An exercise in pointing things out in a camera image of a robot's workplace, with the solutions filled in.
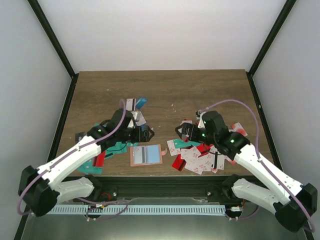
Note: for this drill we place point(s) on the white floral VIP card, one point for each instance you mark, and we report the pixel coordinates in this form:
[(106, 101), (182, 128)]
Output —
[(172, 148)]

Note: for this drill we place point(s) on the light blue slotted rail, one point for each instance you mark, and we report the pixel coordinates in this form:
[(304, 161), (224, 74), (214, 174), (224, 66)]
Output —
[(154, 210)]

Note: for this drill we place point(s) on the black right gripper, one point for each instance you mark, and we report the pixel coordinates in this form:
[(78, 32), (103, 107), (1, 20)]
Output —
[(187, 126)]

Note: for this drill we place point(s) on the red card with stripe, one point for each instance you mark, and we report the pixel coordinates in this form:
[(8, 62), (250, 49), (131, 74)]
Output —
[(179, 163)]

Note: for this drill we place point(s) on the black aluminium frame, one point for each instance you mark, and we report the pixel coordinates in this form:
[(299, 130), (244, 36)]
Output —
[(162, 186)]

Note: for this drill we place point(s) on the pink leather card holder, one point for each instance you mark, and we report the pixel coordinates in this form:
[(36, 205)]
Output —
[(154, 155)]

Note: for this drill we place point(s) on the white red corner card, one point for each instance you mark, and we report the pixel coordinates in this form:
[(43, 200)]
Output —
[(237, 127)]

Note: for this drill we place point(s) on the white card with stripe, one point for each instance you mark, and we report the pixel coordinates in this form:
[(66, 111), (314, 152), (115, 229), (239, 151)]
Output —
[(130, 104)]

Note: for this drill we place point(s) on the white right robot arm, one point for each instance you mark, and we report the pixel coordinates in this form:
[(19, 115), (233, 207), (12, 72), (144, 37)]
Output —
[(291, 202)]

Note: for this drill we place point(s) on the black membership card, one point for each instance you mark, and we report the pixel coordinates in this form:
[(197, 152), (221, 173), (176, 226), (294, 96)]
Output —
[(79, 136)]

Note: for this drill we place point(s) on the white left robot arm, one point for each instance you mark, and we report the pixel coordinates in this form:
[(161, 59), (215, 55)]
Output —
[(44, 187)]

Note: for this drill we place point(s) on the teal card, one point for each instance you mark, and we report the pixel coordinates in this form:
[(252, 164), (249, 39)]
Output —
[(88, 169)]

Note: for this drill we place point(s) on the blue card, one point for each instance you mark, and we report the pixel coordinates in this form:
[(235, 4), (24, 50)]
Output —
[(140, 102)]

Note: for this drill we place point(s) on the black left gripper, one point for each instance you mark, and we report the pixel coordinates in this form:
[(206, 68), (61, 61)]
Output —
[(138, 138)]

